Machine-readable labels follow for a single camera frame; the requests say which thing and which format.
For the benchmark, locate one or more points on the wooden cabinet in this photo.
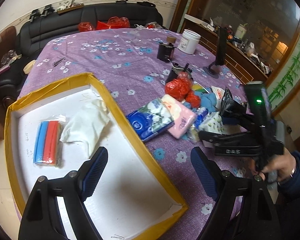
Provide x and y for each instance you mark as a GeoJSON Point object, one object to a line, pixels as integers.
{"type": "Point", "coordinates": [262, 33]}

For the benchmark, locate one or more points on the black pen holder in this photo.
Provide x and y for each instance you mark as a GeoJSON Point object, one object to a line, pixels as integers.
{"type": "Point", "coordinates": [165, 52]}

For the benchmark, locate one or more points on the black clamp device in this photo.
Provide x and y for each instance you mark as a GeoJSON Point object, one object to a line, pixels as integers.
{"type": "Point", "coordinates": [177, 69]}

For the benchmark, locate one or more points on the white cloth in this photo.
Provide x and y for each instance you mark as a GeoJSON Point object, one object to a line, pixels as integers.
{"type": "Point", "coordinates": [87, 125]}

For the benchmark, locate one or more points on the black phone stand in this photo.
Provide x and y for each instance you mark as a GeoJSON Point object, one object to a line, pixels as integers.
{"type": "Point", "coordinates": [220, 53]}

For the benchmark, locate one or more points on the person's right hand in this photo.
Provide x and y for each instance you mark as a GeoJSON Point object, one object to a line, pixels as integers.
{"type": "Point", "coordinates": [284, 165]}

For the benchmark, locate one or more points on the cream bowls on sofa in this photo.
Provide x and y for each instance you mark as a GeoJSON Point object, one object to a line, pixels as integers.
{"type": "Point", "coordinates": [28, 67]}

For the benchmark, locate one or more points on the pink tissue pack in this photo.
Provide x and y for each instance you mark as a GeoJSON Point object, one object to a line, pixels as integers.
{"type": "Point", "coordinates": [182, 116]}

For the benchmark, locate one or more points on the white floral tissue pack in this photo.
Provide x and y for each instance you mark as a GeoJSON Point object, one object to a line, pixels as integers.
{"type": "Point", "coordinates": [212, 123]}

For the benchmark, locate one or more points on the black leather sofa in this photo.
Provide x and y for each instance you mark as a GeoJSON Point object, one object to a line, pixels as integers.
{"type": "Point", "coordinates": [43, 27]}

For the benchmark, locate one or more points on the small red bag ball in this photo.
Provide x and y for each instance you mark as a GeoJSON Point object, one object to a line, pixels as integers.
{"type": "Point", "coordinates": [193, 99]}

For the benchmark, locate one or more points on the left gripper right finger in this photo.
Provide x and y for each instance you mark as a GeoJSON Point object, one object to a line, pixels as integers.
{"type": "Point", "coordinates": [204, 169]}

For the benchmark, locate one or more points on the red bags on sofa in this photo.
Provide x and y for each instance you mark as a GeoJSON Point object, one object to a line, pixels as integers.
{"type": "Point", "coordinates": [112, 23]}

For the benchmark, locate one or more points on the blue cloth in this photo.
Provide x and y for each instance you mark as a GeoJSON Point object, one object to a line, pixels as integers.
{"type": "Point", "coordinates": [208, 100]}

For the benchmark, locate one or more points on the blue floral tissue pack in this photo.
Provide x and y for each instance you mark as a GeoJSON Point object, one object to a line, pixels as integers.
{"type": "Point", "coordinates": [151, 119]}

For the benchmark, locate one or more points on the purple floral tablecloth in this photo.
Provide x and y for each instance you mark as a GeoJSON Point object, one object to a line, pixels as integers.
{"type": "Point", "coordinates": [125, 61]}

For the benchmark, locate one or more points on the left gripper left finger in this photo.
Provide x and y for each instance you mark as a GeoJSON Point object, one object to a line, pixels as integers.
{"type": "Point", "coordinates": [91, 171]}

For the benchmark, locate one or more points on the red plastic bag ball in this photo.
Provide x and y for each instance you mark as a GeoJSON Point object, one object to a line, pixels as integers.
{"type": "Point", "coordinates": [178, 88]}

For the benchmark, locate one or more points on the yellow-edged white foam tray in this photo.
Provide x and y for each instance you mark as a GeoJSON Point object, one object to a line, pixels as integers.
{"type": "Point", "coordinates": [113, 189]}

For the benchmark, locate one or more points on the yellow green sponge pack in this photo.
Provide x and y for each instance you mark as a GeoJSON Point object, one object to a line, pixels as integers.
{"type": "Point", "coordinates": [197, 87]}

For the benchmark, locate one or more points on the blue white snack packet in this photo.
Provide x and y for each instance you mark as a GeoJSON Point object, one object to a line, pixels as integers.
{"type": "Point", "coordinates": [202, 114]}

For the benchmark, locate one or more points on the blue red sponge pack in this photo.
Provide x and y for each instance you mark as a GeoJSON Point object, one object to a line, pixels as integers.
{"type": "Point", "coordinates": [46, 148]}

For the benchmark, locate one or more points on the white plastic jar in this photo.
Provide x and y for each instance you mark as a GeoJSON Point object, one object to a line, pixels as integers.
{"type": "Point", "coordinates": [189, 41]}

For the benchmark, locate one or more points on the white red-print packet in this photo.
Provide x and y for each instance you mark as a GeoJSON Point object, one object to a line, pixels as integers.
{"type": "Point", "coordinates": [219, 92]}

